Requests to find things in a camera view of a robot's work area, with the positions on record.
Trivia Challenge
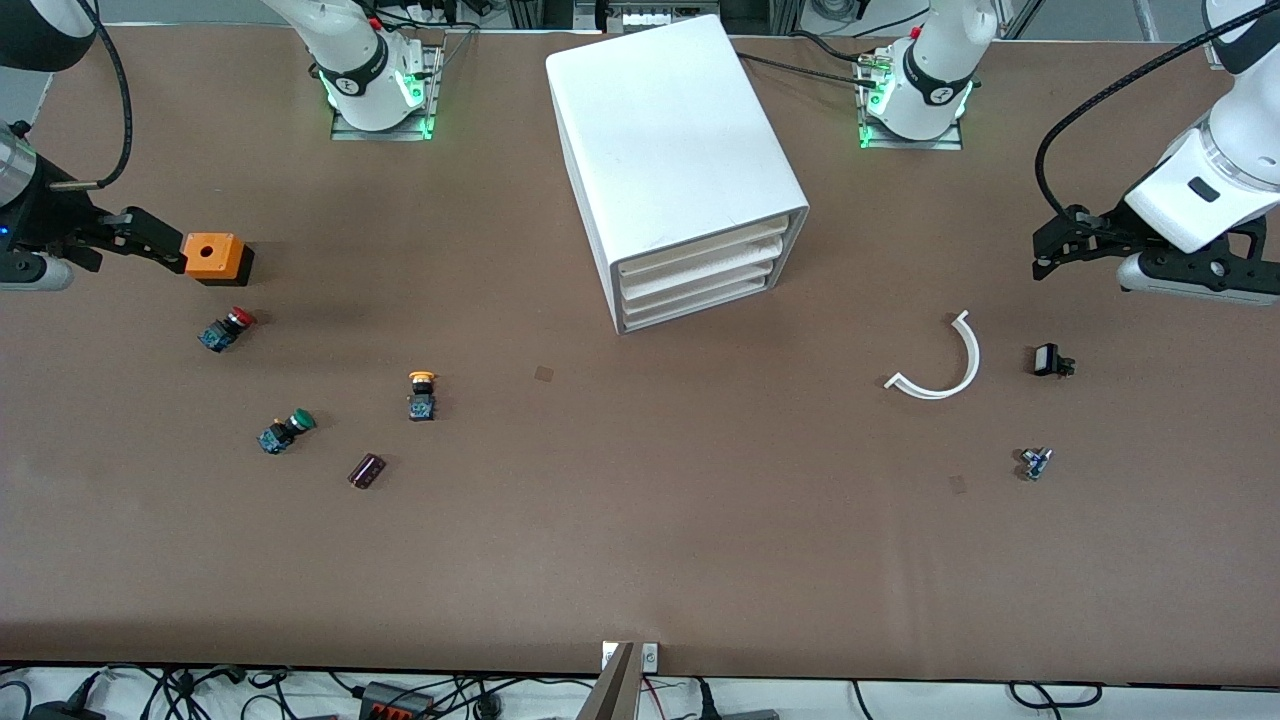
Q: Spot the white plastic drawer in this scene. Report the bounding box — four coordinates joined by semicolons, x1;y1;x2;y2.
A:
619;238;789;300
623;276;773;333
621;258;781;316
616;213;807;281

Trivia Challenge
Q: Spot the white drawer cabinet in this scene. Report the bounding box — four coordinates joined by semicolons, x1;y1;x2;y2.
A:
545;13;811;336

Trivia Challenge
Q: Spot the orange box with hole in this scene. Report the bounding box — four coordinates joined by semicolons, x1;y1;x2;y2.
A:
182;233;255;288

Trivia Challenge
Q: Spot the white curved plastic strip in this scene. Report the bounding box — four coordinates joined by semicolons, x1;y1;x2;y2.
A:
883;309;982;402

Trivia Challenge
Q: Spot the black orange power strip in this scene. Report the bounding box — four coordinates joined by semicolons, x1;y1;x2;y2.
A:
358;681;438;720

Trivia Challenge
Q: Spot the red push button switch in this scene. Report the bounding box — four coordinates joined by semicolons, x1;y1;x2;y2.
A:
197;307;258;354

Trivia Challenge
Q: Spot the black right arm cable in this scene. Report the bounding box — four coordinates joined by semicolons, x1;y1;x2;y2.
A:
48;0;135;192

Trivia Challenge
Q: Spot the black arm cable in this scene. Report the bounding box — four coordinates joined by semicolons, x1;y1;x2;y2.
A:
48;0;135;192
1034;0;1280;219

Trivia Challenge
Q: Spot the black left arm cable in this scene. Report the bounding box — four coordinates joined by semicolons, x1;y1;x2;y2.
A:
1034;0;1280;219

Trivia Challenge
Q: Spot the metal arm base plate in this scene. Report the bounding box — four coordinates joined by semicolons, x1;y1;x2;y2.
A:
857;52;965;153
329;40;444;143

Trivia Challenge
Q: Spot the green push button switch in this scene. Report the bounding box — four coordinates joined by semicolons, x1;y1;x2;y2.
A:
257;407;318;457

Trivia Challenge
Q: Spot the black cable on table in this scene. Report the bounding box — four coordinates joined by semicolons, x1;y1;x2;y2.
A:
738;30;881;81

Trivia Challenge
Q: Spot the aluminium frame rail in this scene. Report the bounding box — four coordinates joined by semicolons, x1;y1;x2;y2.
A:
504;0;807;37

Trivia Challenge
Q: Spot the black looped floor cable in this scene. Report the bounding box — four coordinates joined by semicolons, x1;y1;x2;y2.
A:
1006;680;1107;713

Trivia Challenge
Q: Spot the white metal bracket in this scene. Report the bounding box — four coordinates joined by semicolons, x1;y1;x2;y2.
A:
600;641;661;673

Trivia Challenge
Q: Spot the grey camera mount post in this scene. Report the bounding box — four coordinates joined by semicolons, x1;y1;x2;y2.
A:
574;641;642;720

